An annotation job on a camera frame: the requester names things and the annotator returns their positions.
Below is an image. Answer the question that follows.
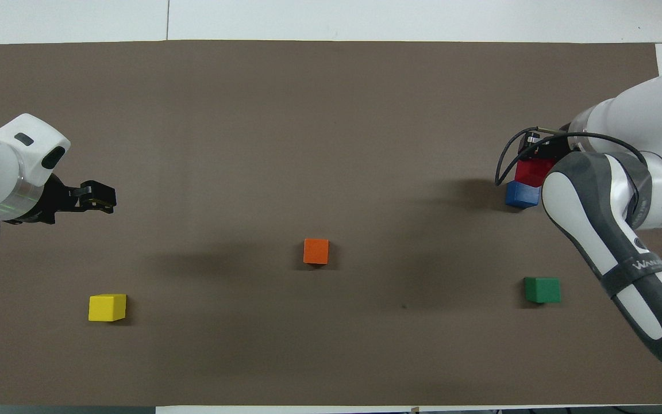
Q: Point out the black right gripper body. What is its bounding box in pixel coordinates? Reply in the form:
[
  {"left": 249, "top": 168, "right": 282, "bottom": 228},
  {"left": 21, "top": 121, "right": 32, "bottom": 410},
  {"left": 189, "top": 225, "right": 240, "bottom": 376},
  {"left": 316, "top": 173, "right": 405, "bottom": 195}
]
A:
[{"left": 518, "top": 132, "right": 572, "bottom": 162}]

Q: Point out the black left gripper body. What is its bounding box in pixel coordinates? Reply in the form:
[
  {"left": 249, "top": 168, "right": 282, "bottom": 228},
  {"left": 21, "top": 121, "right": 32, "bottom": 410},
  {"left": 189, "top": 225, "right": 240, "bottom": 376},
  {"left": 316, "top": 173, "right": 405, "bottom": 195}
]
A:
[{"left": 2, "top": 174, "right": 82, "bottom": 226}]

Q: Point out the red block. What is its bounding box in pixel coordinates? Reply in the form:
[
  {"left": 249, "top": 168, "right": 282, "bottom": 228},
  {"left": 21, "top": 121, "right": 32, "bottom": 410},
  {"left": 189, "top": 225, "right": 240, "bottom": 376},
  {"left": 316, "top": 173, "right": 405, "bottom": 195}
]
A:
[{"left": 514, "top": 159, "right": 556, "bottom": 187}]

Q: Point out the blue block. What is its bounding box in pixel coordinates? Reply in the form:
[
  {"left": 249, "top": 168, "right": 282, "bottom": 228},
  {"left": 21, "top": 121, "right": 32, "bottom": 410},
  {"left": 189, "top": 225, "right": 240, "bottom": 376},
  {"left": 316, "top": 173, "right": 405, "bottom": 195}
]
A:
[{"left": 505, "top": 181, "right": 541, "bottom": 208}]

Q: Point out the yellow block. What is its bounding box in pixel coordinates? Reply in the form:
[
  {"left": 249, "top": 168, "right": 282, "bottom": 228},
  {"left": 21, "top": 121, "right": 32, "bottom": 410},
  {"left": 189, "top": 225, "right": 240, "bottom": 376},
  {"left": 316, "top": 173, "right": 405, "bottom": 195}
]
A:
[{"left": 88, "top": 294, "right": 128, "bottom": 323}]

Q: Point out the green block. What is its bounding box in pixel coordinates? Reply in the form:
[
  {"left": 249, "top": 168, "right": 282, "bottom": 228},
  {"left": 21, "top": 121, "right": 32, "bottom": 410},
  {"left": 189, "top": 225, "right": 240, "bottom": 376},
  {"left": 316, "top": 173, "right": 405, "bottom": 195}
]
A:
[{"left": 524, "top": 277, "right": 561, "bottom": 304}]

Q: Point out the orange block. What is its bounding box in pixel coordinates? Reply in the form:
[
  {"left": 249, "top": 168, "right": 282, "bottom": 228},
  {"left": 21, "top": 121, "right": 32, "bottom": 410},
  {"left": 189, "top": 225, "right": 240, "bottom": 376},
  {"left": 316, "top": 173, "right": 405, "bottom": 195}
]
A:
[{"left": 303, "top": 239, "right": 330, "bottom": 265}]

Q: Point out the brown paper mat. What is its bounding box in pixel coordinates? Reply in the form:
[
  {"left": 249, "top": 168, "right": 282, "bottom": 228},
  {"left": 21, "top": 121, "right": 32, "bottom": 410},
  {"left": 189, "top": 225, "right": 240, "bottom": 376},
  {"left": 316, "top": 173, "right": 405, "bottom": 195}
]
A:
[{"left": 0, "top": 40, "right": 662, "bottom": 407}]

